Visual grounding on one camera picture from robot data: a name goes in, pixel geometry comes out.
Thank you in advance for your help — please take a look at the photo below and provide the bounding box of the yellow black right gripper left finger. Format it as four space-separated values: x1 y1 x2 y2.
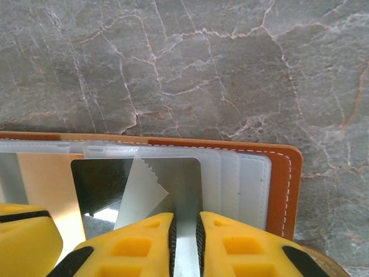
47 212 177 277

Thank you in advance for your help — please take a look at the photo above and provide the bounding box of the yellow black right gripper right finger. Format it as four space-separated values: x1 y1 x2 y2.
195 211 329 277

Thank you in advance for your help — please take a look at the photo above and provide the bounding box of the mirror credit card with tape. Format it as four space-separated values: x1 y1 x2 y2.
70 156 202 277

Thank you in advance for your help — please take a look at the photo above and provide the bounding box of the brown leather card holder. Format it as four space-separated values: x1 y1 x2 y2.
0 131 351 277

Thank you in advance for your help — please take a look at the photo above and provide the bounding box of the white torn paper piece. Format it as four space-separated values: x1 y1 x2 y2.
113 154 170 231

